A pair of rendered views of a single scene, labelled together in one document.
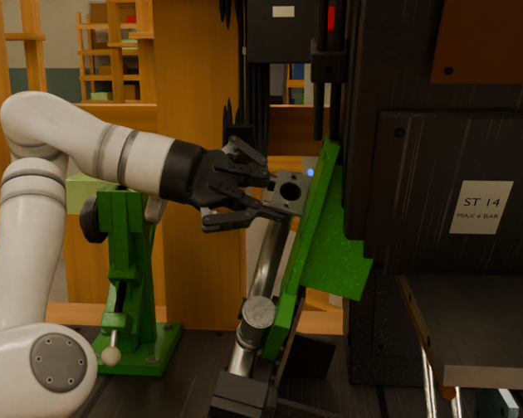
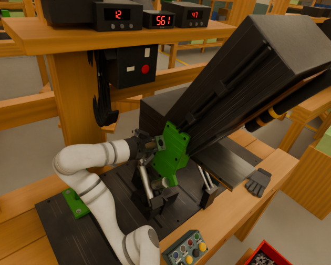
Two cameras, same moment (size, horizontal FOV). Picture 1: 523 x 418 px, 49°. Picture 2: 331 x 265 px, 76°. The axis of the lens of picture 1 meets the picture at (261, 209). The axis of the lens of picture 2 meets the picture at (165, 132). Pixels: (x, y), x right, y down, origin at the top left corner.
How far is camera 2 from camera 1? 60 cm
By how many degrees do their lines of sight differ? 50
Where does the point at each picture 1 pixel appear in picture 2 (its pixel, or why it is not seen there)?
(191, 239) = not seen: hidden behind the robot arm
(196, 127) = (82, 109)
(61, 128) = (92, 159)
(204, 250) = not seen: hidden behind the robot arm
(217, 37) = (88, 71)
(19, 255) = (111, 215)
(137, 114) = (38, 103)
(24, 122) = (80, 165)
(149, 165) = (125, 156)
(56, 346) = (152, 235)
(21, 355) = (153, 245)
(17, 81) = not seen: outside the picture
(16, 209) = (102, 201)
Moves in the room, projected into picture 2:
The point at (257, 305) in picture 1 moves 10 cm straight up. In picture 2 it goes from (164, 181) to (168, 161)
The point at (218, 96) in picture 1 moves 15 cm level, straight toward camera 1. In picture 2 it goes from (90, 94) to (115, 111)
